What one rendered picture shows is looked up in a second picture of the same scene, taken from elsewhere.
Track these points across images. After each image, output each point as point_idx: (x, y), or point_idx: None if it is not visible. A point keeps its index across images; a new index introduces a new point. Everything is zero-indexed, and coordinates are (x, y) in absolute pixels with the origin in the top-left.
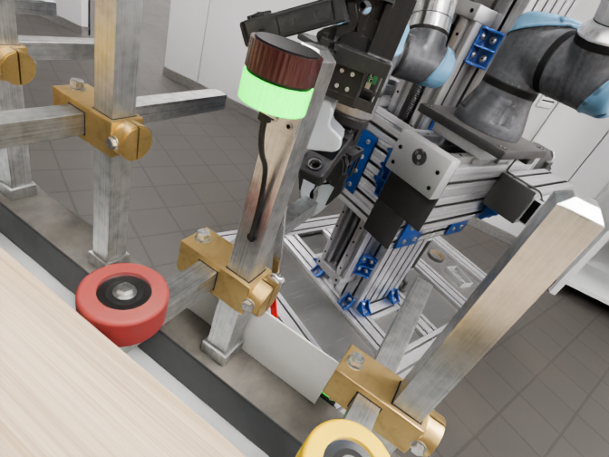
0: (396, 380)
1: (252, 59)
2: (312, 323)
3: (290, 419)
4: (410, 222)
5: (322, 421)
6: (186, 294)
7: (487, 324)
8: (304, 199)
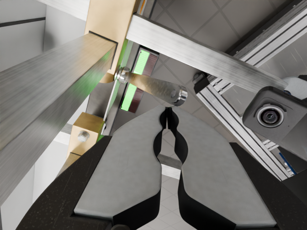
0: None
1: None
2: (265, 70)
3: (98, 87)
4: (291, 179)
5: (106, 103)
6: (44, 3)
7: None
8: (274, 85)
